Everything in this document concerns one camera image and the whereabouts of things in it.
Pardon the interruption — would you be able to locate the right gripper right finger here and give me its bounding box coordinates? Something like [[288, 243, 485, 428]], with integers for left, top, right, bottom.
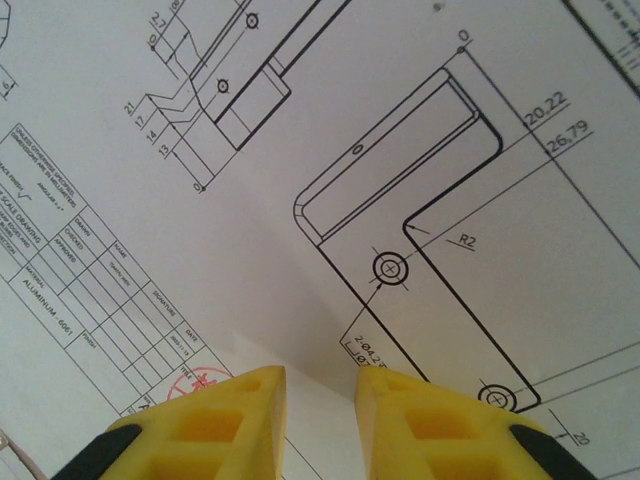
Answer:
[[353, 367, 599, 480]]

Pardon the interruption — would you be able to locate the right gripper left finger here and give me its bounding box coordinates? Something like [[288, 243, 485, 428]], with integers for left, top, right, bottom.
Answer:
[[49, 364, 289, 480]]

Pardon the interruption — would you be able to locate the white engineering drawing sheet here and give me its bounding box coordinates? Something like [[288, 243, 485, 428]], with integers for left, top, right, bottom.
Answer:
[[0, 0, 640, 480]]

